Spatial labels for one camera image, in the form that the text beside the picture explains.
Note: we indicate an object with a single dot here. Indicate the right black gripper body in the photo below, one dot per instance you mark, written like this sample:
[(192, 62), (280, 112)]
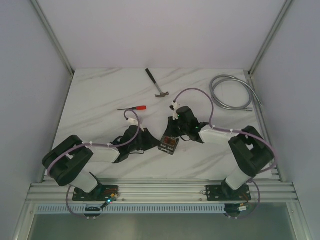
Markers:
[(184, 128)]

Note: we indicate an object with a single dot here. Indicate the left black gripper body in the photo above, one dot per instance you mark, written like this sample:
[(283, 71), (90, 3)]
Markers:
[(144, 139)]

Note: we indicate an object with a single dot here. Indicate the black fuse box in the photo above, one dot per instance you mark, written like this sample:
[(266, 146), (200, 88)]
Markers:
[(165, 151)]

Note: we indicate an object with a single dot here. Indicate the clear plastic fuse box lid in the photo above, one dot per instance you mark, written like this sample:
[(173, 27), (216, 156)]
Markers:
[(169, 144)]

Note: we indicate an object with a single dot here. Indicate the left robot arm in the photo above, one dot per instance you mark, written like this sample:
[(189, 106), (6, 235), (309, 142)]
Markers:
[(66, 163)]

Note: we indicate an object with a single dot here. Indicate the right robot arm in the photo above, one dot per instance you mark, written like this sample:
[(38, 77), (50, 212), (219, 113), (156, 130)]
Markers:
[(250, 151)]

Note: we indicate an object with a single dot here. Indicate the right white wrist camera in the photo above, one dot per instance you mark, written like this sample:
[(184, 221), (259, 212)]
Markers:
[(174, 107)]

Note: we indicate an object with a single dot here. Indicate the red handled screwdriver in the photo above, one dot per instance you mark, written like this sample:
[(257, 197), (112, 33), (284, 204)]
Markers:
[(136, 108)]

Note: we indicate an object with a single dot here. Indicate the claw hammer black handle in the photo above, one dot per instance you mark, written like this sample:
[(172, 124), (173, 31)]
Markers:
[(161, 93)]

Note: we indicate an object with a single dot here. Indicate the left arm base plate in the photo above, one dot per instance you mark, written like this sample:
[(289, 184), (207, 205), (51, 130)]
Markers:
[(99, 194)]

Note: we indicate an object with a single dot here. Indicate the slotted grey cable duct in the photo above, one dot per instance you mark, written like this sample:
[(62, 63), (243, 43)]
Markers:
[(133, 208)]

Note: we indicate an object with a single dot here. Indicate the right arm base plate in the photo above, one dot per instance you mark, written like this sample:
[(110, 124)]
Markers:
[(224, 193)]

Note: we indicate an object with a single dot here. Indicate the aluminium front rail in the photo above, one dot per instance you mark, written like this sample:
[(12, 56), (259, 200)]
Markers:
[(165, 191)]

